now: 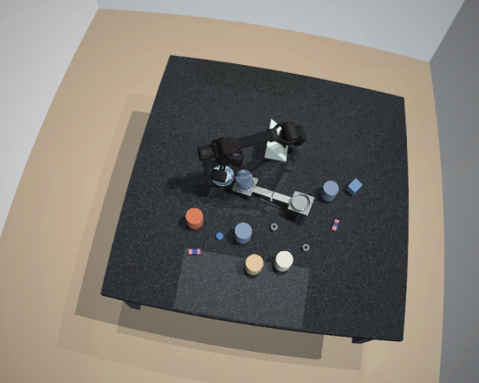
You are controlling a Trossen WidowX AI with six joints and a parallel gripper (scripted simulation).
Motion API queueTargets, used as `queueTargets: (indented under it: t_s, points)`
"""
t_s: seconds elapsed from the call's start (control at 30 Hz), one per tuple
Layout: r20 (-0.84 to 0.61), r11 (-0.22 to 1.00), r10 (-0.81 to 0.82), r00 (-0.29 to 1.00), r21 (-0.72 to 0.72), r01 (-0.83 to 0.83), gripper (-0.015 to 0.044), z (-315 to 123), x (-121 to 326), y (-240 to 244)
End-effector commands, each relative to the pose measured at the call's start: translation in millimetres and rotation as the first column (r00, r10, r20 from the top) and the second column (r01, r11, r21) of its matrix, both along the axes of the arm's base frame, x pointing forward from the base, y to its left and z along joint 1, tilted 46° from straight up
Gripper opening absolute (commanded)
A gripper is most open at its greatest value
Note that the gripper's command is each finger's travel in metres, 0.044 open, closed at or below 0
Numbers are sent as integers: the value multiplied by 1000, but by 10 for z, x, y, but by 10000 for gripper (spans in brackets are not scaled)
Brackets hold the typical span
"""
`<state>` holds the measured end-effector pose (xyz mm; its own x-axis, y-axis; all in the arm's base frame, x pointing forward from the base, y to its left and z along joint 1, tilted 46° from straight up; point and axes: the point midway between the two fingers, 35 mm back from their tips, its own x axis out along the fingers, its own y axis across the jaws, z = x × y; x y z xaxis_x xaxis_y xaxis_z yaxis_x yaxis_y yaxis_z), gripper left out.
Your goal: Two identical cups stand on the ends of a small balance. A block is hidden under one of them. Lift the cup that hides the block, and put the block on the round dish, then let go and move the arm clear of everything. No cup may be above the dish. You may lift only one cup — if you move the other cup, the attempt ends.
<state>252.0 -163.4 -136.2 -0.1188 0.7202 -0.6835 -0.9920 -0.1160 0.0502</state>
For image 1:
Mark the white cylinder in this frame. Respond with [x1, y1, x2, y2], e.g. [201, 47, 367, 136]
[273, 251, 293, 272]

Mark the blue cylinder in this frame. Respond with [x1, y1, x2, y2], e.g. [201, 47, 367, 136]
[320, 181, 338, 201]
[234, 223, 252, 244]
[235, 169, 253, 191]

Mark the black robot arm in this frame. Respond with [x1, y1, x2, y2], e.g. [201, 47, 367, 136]
[197, 121, 307, 167]

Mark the tan cylinder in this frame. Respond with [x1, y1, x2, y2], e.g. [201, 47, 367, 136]
[245, 254, 264, 275]

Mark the orange cylinder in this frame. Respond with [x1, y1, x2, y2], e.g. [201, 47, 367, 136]
[186, 208, 203, 230]

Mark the pale blue round dish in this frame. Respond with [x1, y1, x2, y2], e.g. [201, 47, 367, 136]
[212, 166, 234, 186]

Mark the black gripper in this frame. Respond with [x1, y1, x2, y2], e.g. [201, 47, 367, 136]
[210, 158, 230, 183]

